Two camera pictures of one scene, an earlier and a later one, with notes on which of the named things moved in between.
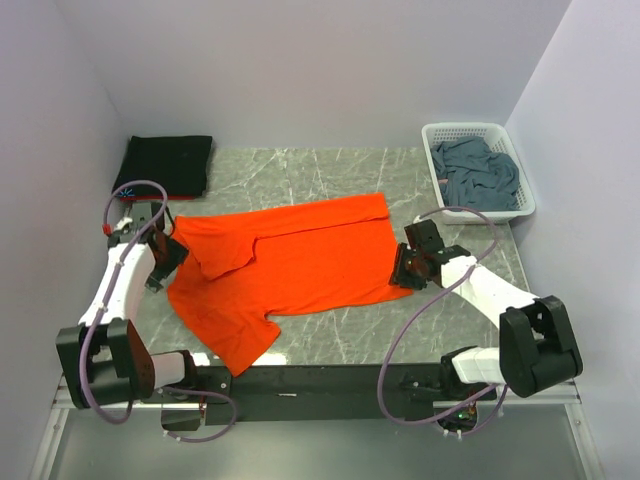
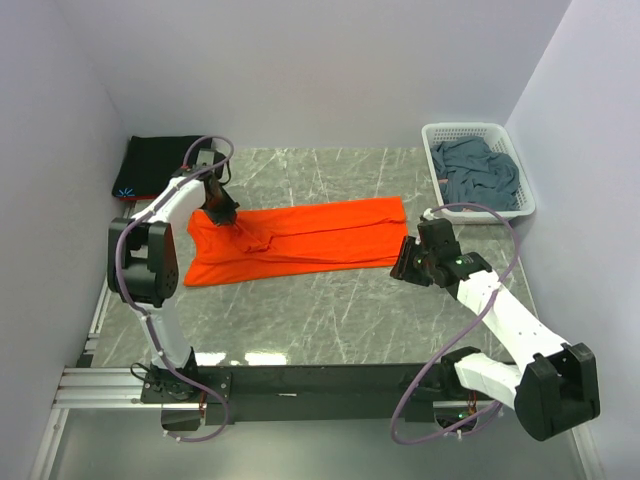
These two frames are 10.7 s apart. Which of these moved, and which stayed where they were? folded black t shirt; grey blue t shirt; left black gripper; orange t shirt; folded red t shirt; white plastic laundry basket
Moved: left black gripper; orange t shirt
Stayed: folded black t shirt; white plastic laundry basket; grey blue t shirt; folded red t shirt
